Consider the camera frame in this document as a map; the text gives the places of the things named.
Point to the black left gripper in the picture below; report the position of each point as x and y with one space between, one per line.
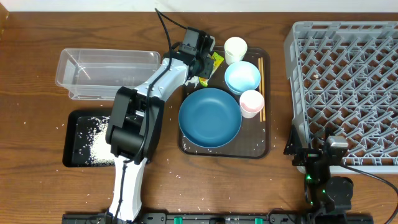
208 65

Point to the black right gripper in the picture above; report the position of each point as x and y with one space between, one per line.
308 154

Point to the yellow green snack wrapper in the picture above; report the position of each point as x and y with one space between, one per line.
218 60

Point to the light blue bowl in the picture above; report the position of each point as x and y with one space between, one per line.
242 76

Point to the dark blue plate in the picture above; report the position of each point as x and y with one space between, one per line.
210 118

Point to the pink cup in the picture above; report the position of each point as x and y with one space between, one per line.
251 102

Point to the pile of white rice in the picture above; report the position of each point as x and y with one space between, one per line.
90 147

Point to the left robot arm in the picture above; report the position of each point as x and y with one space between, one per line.
135 124

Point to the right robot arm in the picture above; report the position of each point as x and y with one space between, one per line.
329 197

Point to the grey dishwasher rack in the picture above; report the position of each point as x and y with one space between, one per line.
343 77

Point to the black waste tray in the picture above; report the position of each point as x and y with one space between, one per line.
71 131

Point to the cream white cup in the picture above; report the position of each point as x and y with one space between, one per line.
235 49

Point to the left wooden chopstick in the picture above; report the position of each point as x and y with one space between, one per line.
260 85

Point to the wooden chopstick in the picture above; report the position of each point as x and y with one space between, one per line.
260 85
263 87

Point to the dark brown serving tray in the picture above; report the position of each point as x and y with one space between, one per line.
253 140

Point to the right wooden chopstick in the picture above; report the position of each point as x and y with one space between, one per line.
263 87

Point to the clear plastic bin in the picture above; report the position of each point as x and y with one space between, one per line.
97 74

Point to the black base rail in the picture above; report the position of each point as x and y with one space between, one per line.
162 218

